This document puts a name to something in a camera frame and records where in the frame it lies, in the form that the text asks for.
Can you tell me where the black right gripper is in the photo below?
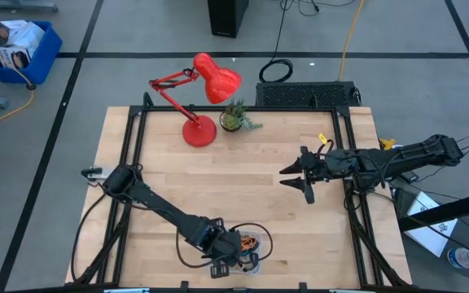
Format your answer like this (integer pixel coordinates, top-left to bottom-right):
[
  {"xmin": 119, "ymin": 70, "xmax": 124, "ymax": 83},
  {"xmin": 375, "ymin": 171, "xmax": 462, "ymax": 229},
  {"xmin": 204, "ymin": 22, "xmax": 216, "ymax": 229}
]
[{"xmin": 278, "ymin": 145, "xmax": 329, "ymax": 205}]

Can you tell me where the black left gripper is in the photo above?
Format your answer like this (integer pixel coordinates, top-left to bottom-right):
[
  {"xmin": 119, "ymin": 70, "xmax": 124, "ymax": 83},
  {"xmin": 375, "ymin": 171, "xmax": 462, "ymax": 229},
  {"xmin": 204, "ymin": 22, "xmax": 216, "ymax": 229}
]
[{"xmin": 208, "ymin": 216, "xmax": 261, "ymax": 280}]

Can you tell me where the clear plastic bin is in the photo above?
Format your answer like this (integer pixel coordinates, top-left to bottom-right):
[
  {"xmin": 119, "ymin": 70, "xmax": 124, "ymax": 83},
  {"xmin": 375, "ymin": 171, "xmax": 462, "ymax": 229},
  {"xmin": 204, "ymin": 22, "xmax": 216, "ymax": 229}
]
[{"xmin": 211, "ymin": 229, "xmax": 263, "ymax": 277}]

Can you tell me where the blue plastic floor bin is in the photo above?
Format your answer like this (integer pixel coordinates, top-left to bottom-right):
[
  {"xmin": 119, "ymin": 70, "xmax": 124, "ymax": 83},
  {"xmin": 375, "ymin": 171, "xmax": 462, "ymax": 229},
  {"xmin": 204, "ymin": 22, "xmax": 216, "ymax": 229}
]
[{"xmin": 0, "ymin": 20, "xmax": 64, "ymax": 86}]

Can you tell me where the black perforated equipment case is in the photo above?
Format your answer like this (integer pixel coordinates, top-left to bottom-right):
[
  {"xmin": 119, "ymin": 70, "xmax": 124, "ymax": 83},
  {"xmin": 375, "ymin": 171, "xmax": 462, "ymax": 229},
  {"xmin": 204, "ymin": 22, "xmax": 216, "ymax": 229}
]
[{"xmin": 255, "ymin": 81, "xmax": 362, "ymax": 109}]

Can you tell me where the small potted succulent plant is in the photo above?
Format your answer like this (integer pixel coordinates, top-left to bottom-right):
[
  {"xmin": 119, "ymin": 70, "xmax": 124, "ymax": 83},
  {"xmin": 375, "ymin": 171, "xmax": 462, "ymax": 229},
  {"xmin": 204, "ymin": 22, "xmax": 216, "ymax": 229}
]
[{"xmin": 218, "ymin": 98, "xmax": 265, "ymax": 133}]

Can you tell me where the red desk lamp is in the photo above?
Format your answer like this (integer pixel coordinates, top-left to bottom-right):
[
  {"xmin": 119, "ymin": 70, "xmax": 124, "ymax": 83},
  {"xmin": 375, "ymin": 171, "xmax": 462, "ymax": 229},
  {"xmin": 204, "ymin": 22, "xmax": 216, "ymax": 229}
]
[{"xmin": 148, "ymin": 51, "xmax": 243, "ymax": 148}]

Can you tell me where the white flat logo box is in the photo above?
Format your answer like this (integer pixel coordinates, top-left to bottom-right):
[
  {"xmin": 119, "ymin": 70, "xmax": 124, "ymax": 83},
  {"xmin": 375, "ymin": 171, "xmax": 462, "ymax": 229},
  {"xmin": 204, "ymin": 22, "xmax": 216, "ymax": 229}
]
[{"xmin": 404, "ymin": 190, "xmax": 459, "ymax": 259}]

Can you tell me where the black metal beam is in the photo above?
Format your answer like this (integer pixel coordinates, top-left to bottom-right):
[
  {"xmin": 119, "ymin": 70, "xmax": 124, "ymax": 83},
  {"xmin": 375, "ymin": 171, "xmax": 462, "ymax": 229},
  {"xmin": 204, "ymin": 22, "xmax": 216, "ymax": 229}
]
[{"xmin": 397, "ymin": 187, "xmax": 469, "ymax": 234}]

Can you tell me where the black computer tower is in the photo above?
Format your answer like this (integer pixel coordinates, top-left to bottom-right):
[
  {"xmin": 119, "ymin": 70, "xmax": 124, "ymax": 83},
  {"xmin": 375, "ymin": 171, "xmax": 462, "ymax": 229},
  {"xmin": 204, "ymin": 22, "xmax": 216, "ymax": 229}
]
[{"xmin": 207, "ymin": 0, "xmax": 250, "ymax": 39}]

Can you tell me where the white cylindrical can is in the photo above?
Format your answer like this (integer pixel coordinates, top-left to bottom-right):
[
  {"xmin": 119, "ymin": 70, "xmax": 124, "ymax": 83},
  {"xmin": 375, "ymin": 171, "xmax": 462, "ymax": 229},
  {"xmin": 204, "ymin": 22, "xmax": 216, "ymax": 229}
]
[{"xmin": 446, "ymin": 245, "xmax": 469, "ymax": 270}]

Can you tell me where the white printed cardboard box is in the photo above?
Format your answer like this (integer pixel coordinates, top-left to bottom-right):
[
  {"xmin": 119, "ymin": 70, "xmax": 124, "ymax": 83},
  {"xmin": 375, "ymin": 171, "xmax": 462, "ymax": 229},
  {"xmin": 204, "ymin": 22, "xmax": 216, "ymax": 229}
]
[
  {"xmin": 0, "ymin": 45, "xmax": 33, "ymax": 69},
  {"xmin": 0, "ymin": 19, "xmax": 28, "ymax": 46},
  {"xmin": 12, "ymin": 21, "xmax": 46, "ymax": 50}
]

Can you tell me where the black left wrist camera cable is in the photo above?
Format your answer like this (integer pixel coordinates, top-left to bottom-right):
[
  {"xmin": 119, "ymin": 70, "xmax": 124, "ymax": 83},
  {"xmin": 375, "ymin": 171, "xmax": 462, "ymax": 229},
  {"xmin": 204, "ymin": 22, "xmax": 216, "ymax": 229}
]
[{"xmin": 229, "ymin": 221, "xmax": 274, "ymax": 269}]

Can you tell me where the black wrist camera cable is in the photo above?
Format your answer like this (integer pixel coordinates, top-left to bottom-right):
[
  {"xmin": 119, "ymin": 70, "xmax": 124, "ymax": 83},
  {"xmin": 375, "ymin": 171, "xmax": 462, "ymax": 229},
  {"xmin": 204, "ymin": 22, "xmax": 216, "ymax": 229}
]
[
  {"xmin": 317, "ymin": 138, "xmax": 336, "ymax": 160},
  {"xmin": 229, "ymin": 221, "xmax": 274, "ymax": 269}
]

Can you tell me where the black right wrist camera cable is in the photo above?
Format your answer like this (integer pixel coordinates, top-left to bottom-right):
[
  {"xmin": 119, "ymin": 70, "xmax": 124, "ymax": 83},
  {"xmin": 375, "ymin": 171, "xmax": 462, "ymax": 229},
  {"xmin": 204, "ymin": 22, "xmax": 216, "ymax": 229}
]
[{"xmin": 317, "ymin": 138, "xmax": 336, "ymax": 160}]

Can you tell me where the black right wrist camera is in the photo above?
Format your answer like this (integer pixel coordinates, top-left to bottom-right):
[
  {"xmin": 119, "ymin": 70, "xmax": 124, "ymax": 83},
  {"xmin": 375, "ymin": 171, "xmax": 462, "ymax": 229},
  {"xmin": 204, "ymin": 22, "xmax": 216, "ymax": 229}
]
[{"xmin": 326, "ymin": 148, "xmax": 361, "ymax": 175}]

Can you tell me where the black aluminium table frame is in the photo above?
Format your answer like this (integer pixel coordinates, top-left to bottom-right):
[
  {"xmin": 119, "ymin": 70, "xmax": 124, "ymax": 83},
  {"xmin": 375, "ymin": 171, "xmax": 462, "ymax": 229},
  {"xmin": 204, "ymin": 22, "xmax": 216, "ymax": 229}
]
[{"xmin": 65, "ymin": 91, "xmax": 414, "ymax": 291}]

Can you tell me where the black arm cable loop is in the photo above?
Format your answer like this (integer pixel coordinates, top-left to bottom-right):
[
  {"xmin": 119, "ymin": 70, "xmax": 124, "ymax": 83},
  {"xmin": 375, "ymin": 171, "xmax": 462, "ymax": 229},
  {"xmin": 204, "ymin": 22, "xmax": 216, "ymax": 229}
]
[{"xmin": 176, "ymin": 227, "xmax": 215, "ymax": 269}]

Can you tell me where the black coiled floor cable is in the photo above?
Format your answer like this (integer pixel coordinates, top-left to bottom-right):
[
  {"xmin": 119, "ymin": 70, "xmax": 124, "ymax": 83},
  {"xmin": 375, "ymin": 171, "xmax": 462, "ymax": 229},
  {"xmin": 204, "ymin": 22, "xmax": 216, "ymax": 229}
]
[{"xmin": 257, "ymin": 0, "xmax": 295, "ymax": 85}]

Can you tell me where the yellow floor cable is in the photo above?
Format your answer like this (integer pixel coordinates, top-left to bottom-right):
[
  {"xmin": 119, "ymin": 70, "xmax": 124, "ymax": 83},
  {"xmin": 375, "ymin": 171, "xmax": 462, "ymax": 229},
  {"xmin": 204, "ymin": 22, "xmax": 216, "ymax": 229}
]
[
  {"xmin": 336, "ymin": 0, "xmax": 366, "ymax": 82},
  {"xmin": 0, "ymin": 32, "xmax": 36, "ymax": 132}
]

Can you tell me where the black loose floor cable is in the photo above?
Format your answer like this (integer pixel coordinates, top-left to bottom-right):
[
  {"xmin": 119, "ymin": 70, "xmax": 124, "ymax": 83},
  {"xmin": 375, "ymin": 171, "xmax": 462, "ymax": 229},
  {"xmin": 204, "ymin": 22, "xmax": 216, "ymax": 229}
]
[{"xmin": 285, "ymin": 0, "xmax": 357, "ymax": 18}]

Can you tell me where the black arm base cable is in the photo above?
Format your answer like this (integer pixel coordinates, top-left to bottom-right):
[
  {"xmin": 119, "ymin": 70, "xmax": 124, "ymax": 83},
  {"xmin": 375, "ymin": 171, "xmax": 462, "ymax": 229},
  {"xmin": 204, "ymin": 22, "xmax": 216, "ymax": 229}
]
[{"xmin": 70, "ymin": 190, "xmax": 109, "ymax": 282}]

